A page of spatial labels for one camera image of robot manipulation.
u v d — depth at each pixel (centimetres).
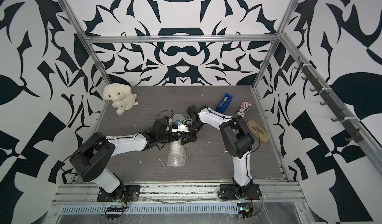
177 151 83
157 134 71
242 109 103
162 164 84
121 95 94
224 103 104
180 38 90
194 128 78
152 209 78
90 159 45
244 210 71
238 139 52
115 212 73
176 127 78
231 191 74
